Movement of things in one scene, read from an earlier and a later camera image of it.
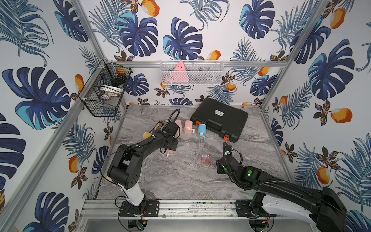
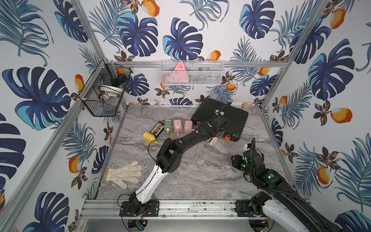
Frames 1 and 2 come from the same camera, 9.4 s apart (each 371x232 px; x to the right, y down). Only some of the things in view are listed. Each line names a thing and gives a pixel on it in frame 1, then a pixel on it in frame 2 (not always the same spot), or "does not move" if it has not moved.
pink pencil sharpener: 188,127 does not move
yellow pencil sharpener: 147,135 does not move
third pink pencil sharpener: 178,122 does not move
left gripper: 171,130 to 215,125
